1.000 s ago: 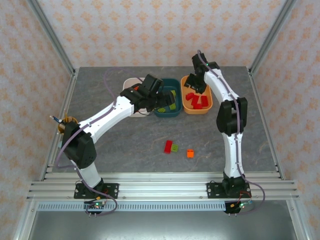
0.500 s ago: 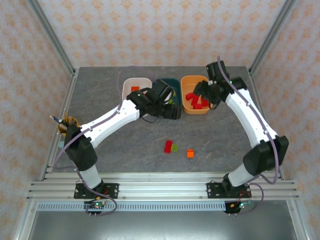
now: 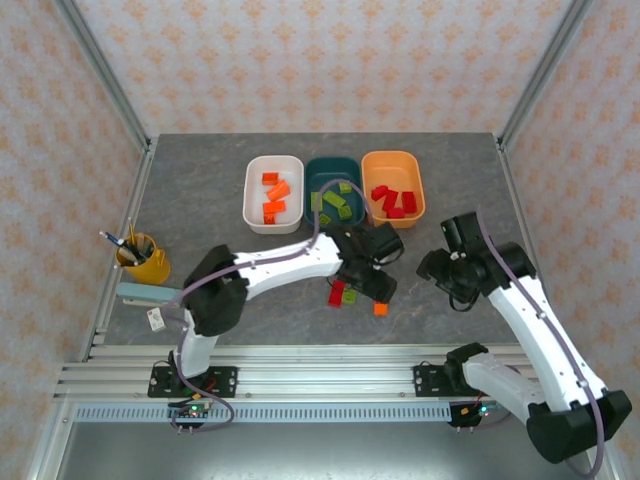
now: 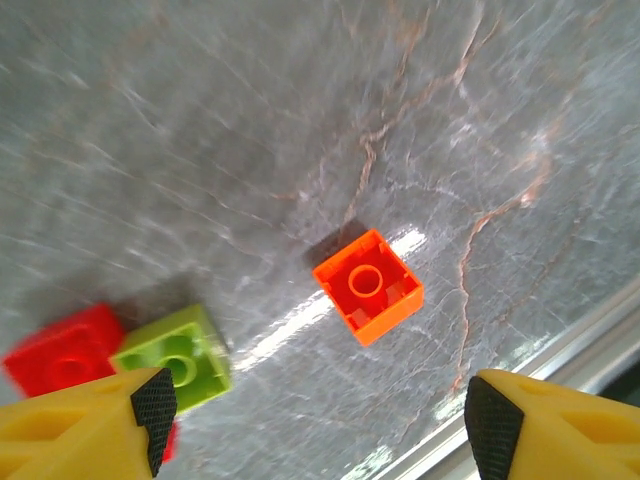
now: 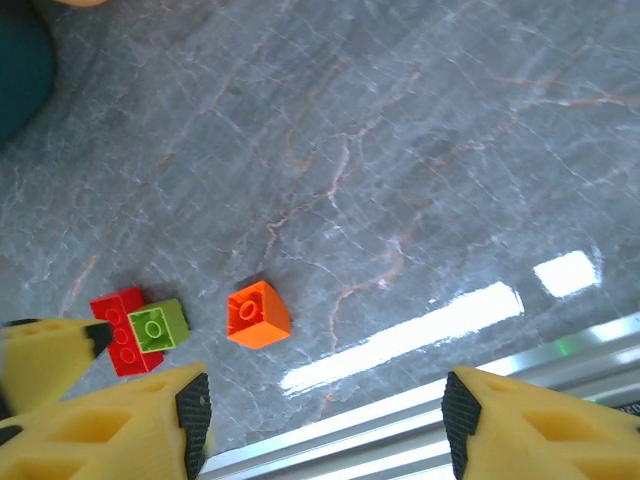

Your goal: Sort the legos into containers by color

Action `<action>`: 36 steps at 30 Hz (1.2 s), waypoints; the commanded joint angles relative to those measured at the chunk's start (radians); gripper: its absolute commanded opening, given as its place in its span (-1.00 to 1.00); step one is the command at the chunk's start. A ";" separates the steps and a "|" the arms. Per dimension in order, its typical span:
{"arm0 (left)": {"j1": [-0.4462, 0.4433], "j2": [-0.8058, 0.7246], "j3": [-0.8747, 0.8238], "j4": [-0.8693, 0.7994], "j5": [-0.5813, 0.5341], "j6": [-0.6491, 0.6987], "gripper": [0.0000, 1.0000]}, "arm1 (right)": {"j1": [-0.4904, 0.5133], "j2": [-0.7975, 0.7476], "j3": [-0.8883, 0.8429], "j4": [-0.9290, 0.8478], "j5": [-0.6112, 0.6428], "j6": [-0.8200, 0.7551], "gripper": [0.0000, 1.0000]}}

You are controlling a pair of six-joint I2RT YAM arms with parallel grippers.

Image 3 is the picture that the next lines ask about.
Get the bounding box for slotted grey cable tray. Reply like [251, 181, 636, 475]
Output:
[73, 403, 454, 425]

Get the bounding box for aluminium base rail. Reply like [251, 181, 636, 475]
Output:
[52, 343, 600, 404]

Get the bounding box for light blue flat block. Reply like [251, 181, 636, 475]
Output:
[116, 281, 174, 307]

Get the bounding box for dark teal plastic container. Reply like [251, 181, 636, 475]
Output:
[303, 156, 366, 231]

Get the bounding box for white plastic container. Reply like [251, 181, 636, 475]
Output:
[242, 154, 305, 235]

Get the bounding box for yellow pencil cup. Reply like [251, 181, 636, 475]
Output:
[114, 234, 172, 286]

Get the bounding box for aluminium table side rail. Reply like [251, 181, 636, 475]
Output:
[77, 137, 160, 362]
[497, 137, 574, 361]

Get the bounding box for black pen with white tip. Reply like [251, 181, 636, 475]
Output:
[98, 229, 132, 254]

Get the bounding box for orange plastic container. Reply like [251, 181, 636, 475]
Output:
[360, 150, 427, 230]

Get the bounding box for aluminium frame post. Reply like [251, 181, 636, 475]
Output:
[52, 0, 154, 151]
[497, 0, 597, 151]

